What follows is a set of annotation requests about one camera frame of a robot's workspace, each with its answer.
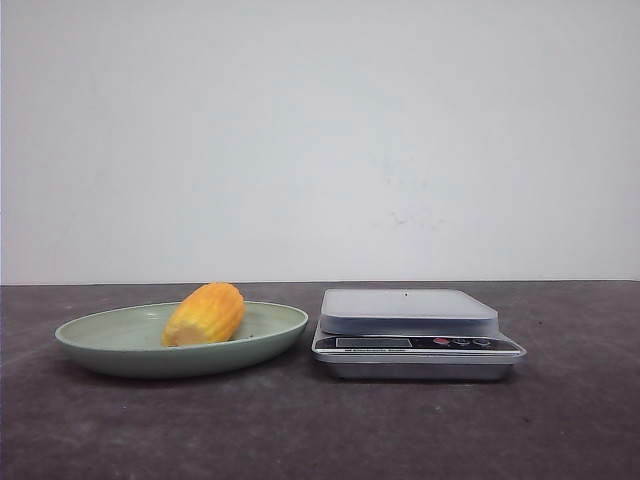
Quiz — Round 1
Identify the yellow corn cob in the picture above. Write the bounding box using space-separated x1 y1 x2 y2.
161 282 245 347

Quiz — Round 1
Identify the silver digital kitchen scale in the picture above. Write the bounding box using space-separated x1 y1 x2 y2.
311 288 527 381

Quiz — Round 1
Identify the green oval plate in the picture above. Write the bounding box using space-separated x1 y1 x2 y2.
55 301 308 379

